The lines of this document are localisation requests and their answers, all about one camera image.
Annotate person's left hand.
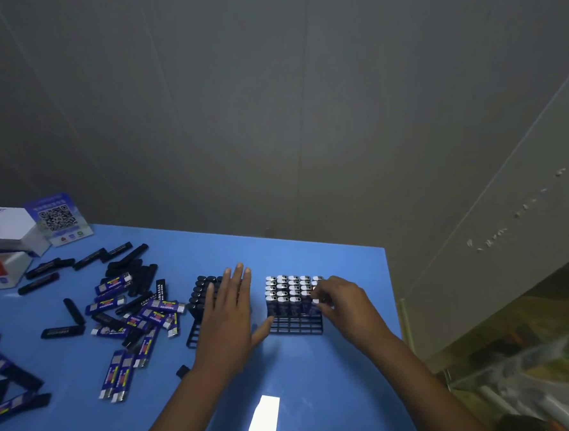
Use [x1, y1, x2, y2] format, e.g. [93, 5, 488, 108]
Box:
[186, 260, 279, 383]

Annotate person's right hand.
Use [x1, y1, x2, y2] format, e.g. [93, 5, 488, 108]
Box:
[309, 272, 397, 362]

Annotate black grid tray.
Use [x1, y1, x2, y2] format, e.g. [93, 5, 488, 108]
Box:
[264, 273, 329, 339]
[182, 272, 255, 350]

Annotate row of black lighters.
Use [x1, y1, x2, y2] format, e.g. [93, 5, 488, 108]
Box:
[186, 274, 227, 321]

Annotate row of blue lighters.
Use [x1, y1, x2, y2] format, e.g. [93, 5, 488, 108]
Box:
[264, 273, 326, 319]

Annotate pile of mixed lighters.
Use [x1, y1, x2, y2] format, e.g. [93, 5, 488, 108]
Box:
[0, 238, 194, 431]

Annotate person's right forearm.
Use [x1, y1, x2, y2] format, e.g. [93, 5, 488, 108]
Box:
[373, 328, 493, 431]

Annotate crumpled clear plastic bags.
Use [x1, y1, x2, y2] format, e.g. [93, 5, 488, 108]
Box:
[445, 330, 569, 431]

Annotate blue code sign stand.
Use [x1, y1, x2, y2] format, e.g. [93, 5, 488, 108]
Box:
[23, 191, 95, 250]

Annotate white cardboard box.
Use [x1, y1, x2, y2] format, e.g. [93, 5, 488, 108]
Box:
[0, 203, 52, 260]

